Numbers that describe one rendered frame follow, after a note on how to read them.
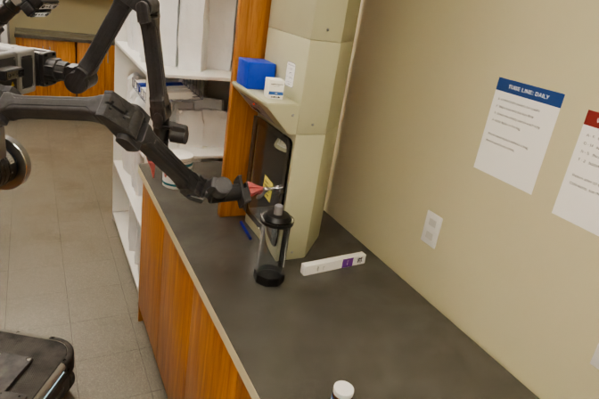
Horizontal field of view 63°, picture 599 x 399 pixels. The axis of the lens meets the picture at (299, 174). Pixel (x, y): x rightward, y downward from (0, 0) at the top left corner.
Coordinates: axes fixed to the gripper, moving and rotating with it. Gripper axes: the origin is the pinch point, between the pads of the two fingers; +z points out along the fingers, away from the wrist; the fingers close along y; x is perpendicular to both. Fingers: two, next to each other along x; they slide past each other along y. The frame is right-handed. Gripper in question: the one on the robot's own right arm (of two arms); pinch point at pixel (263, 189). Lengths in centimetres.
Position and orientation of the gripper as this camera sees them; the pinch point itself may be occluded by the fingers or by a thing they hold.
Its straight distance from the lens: 171.9
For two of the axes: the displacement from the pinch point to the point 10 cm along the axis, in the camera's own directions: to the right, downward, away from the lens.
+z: 8.9, -0.9, 4.5
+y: -2.4, -9.2, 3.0
